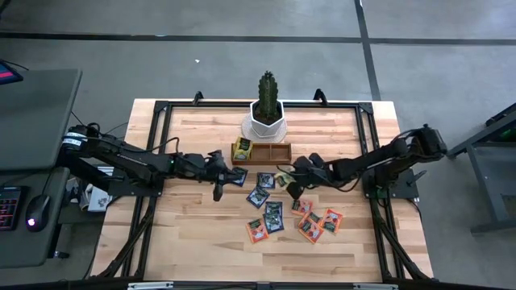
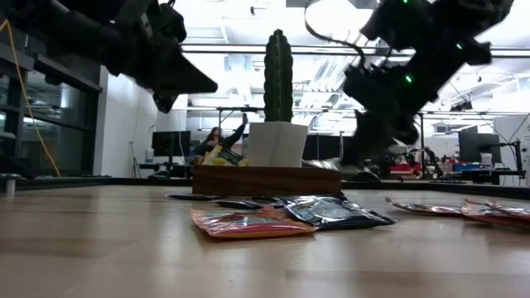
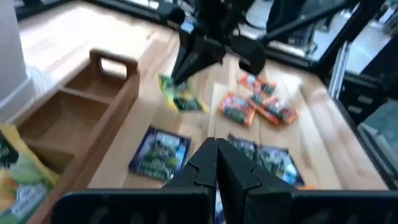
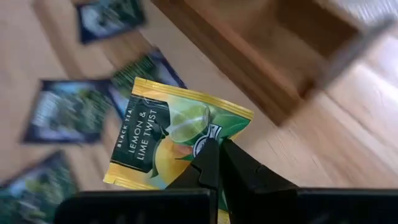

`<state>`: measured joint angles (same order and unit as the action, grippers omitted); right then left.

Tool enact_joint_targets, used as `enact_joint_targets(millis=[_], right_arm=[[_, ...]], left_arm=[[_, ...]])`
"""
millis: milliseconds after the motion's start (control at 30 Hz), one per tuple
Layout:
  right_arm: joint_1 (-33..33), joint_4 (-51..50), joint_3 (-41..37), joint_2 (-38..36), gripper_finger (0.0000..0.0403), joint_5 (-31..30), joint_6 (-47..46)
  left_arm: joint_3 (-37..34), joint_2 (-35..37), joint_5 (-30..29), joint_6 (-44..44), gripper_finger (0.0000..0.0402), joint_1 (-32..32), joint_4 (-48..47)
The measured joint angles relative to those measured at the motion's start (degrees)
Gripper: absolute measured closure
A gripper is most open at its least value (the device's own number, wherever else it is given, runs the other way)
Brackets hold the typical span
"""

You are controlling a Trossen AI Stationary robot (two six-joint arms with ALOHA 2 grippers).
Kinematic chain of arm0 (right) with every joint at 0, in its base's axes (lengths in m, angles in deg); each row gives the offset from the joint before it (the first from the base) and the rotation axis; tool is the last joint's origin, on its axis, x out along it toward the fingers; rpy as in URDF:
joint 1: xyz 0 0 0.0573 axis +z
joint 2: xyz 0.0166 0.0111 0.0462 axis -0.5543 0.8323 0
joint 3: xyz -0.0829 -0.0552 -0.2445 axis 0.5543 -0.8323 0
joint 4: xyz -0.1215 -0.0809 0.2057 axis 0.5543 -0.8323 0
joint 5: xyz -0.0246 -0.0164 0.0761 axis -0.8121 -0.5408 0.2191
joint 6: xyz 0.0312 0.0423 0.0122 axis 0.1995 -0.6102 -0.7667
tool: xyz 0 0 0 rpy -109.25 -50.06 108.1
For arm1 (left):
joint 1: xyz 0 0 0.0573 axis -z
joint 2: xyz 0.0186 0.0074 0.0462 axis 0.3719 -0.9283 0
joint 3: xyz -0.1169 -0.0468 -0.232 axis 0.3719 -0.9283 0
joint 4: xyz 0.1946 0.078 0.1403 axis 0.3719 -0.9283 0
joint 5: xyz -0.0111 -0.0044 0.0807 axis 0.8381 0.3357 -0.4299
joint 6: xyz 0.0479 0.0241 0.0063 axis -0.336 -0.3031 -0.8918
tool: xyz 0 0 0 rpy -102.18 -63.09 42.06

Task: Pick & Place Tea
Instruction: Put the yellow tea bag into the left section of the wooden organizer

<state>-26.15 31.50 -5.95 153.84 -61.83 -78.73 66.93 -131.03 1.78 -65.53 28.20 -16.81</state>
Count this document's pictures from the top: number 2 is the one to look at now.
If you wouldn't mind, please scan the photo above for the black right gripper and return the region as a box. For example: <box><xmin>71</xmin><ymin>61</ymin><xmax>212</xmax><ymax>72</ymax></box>
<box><xmin>341</xmin><ymin>64</ymin><xmax>436</xmax><ymax>166</ymax></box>

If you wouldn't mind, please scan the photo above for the yellow tea packet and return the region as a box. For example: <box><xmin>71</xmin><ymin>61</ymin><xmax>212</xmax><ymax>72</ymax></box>
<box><xmin>201</xmin><ymin>144</ymin><xmax>250</xmax><ymax>167</ymax></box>

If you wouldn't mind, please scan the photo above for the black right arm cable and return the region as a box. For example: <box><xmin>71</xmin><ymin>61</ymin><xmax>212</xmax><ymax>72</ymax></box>
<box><xmin>304</xmin><ymin>0</ymin><xmax>368</xmax><ymax>63</ymax></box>

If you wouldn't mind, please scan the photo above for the black computer monitor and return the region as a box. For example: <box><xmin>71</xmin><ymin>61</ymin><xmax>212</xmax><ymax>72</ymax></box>
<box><xmin>151</xmin><ymin>130</ymin><xmax>192</xmax><ymax>158</ymax></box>
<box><xmin>458</xmin><ymin>125</ymin><xmax>503</xmax><ymax>165</ymax></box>

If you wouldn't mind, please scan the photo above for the black aluminium table frame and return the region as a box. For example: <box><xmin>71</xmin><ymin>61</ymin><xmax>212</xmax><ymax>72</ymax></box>
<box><xmin>0</xmin><ymin>175</ymin><xmax>530</xmax><ymax>201</ymax></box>

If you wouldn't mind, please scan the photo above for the brown wooden tea box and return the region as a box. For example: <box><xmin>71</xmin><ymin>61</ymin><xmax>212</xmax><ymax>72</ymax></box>
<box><xmin>191</xmin><ymin>156</ymin><xmax>344</xmax><ymax>197</ymax></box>

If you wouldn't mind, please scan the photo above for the yellow cable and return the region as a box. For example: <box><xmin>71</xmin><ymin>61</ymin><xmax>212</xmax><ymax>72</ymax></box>
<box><xmin>0</xmin><ymin>18</ymin><xmax>62</xmax><ymax>178</ymax></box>

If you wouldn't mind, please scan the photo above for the black partition panel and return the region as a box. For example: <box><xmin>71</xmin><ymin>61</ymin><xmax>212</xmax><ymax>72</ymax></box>
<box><xmin>308</xmin><ymin>134</ymin><xmax>345</xmax><ymax>161</ymax></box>

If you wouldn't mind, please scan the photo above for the person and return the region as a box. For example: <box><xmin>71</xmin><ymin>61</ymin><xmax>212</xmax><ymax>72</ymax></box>
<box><xmin>193</xmin><ymin>112</ymin><xmax>250</xmax><ymax>158</ymax></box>

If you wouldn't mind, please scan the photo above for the green cactus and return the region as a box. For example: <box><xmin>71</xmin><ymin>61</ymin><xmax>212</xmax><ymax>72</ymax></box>
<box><xmin>263</xmin><ymin>28</ymin><xmax>294</xmax><ymax>123</ymax></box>

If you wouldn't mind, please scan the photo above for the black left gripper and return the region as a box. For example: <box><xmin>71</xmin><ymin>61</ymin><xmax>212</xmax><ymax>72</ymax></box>
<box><xmin>99</xmin><ymin>2</ymin><xmax>219</xmax><ymax>114</ymax></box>

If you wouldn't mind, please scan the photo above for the grey metal post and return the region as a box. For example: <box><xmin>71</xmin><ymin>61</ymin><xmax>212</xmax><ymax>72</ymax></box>
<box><xmin>0</xmin><ymin>173</ymin><xmax>20</xmax><ymax>198</ymax></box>

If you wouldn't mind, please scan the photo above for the blue tea packet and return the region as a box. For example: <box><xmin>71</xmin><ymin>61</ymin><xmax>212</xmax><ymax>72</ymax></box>
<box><xmin>304</xmin><ymin>158</ymin><xmax>362</xmax><ymax>171</ymax></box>
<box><xmin>213</xmin><ymin>198</ymin><xmax>285</xmax><ymax>209</ymax></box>
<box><xmin>166</xmin><ymin>193</ymin><xmax>224</xmax><ymax>202</ymax></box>

